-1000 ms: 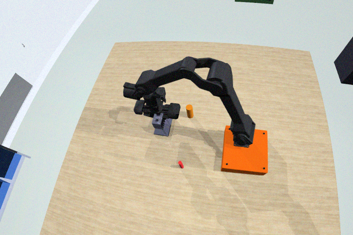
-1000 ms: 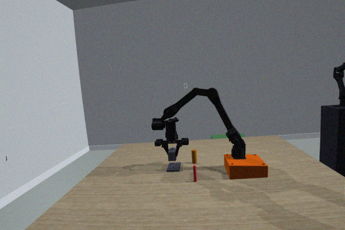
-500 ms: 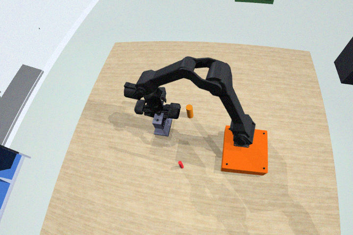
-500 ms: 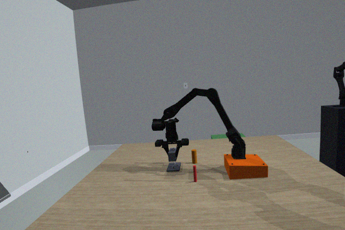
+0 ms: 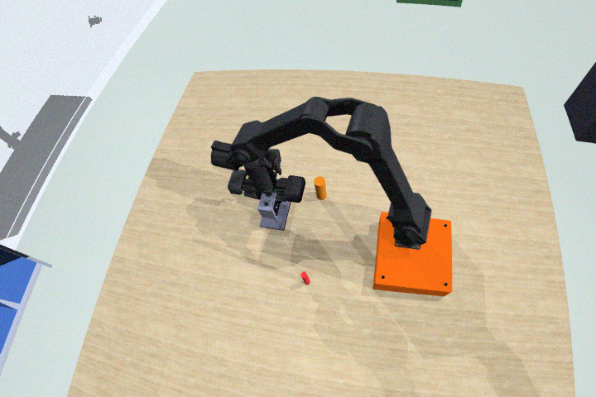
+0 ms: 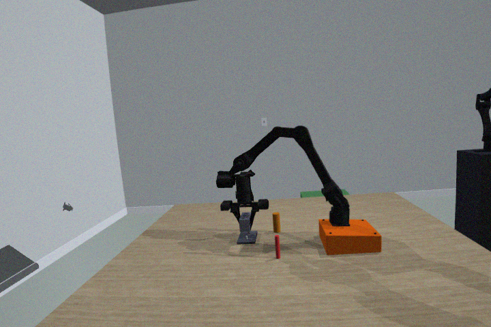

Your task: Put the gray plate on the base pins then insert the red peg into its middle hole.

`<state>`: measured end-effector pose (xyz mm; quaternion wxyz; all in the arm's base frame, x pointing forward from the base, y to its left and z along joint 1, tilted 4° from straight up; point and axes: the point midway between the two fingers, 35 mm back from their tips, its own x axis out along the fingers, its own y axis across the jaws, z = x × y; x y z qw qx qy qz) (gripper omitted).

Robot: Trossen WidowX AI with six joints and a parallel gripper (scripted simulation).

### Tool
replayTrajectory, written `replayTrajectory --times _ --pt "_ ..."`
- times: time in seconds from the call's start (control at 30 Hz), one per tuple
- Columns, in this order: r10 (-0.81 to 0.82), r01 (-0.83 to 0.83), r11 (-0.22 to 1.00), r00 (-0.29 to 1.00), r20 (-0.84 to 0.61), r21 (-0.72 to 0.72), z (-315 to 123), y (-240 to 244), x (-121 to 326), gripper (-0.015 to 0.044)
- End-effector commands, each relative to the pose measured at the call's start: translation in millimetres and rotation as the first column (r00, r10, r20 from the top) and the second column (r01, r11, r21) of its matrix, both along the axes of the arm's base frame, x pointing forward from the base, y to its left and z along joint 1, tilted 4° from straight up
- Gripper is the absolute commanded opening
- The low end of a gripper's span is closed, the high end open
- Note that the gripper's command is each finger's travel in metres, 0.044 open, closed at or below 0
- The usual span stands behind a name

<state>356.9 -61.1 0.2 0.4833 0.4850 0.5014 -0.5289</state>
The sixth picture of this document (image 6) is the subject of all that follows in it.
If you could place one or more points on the red peg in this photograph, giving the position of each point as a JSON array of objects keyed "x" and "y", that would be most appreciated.
[{"x": 277, "y": 237}]

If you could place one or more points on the orange cylinder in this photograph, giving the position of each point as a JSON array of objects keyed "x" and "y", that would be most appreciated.
[{"x": 276, "y": 222}]

